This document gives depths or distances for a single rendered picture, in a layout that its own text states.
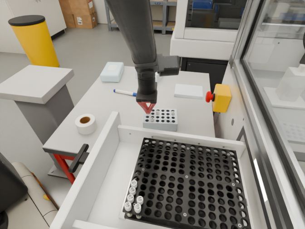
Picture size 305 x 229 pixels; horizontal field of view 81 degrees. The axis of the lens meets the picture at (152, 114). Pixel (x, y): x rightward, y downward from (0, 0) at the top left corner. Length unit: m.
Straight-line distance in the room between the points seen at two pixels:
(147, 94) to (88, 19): 4.13
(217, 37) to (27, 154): 1.66
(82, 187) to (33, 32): 2.54
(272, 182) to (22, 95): 0.98
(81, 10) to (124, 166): 4.36
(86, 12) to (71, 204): 4.42
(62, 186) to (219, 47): 1.38
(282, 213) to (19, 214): 1.12
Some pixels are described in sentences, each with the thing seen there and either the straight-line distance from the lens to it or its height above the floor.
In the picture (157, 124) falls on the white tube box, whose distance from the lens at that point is 0.64.
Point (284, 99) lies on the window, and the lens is 0.39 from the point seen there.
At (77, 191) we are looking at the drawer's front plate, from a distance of 0.37.
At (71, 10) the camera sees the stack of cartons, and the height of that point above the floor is 0.36.
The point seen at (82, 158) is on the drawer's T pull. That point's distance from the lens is 0.43.
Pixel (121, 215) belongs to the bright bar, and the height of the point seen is 0.85.
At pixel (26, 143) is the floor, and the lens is 1.95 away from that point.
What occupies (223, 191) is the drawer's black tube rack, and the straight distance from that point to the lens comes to 0.40.
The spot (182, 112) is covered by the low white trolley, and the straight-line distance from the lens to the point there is 0.74.
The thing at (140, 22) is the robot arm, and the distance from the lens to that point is 0.29.
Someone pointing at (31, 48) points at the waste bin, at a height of 0.35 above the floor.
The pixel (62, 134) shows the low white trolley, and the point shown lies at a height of 0.76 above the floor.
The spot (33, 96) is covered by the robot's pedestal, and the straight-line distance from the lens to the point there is 0.98.
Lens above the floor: 1.24
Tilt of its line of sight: 42 degrees down
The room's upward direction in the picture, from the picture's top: straight up
